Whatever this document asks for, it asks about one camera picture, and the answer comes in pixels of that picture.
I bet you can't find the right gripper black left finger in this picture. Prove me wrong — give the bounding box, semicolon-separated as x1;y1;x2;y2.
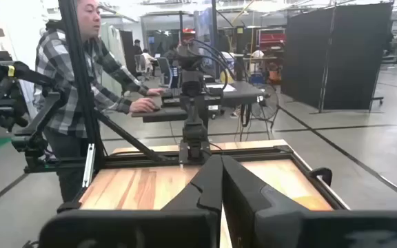
38;154;224;248

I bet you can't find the black partition screen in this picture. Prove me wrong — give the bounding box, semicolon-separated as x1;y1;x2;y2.
281;2;395;114

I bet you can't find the grey office chair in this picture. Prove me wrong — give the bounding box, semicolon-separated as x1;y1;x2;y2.
156;56;174;89

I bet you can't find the black floor fan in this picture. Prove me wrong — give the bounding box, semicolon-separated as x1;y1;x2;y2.
250;84;279;122

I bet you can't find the black laptop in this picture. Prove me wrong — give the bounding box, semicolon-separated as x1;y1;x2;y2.
160;87;186;106

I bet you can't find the red tool cabinet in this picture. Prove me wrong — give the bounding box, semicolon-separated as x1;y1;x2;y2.
258;28;287;52

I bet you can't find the black aluminium frame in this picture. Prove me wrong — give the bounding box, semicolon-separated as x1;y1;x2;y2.
10;0;349;214

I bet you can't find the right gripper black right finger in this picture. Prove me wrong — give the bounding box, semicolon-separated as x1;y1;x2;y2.
221;154;397;248

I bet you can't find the person's hand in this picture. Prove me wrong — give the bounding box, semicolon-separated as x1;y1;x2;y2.
129;97;161;114
146;87;167;97

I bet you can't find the white paper sheet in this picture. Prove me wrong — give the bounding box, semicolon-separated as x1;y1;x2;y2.
206;83;237;93

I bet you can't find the black desk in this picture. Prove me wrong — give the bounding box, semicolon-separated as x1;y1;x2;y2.
131;81;267;142

